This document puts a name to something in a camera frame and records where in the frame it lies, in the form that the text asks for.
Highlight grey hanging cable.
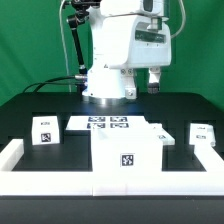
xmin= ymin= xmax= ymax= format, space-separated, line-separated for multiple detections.
xmin=58 ymin=0 xmax=73 ymax=93

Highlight white cabinet body box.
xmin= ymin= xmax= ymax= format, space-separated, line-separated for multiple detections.
xmin=91 ymin=129 xmax=163 ymax=174

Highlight white U-shaped fence wall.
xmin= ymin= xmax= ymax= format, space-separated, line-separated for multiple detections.
xmin=0 ymin=139 xmax=224 ymax=196

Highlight small white cabinet top block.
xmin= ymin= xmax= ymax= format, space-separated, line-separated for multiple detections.
xmin=31 ymin=116 xmax=60 ymax=145

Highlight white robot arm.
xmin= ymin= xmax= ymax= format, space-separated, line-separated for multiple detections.
xmin=83 ymin=0 xmax=174 ymax=104

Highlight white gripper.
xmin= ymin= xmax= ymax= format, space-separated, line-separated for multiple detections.
xmin=109 ymin=15 xmax=171 ymax=99

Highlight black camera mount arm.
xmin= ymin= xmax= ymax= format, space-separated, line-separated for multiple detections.
xmin=66 ymin=0 xmax=101 ymax=79

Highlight black cable bundle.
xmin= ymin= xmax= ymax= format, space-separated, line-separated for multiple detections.
xmin=22 ymin=75 xmax=88 ymax=94

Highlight white cabinet door panel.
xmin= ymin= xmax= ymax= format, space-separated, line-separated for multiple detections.
xmin=189 ymin=123 xmax=216 ymax=147
xmin=144 ymin=123 xmax=175 ymax=146

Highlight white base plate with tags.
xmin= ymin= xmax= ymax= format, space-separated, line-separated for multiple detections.
xmin=66 ymin=116 xmax=147 ymax=131

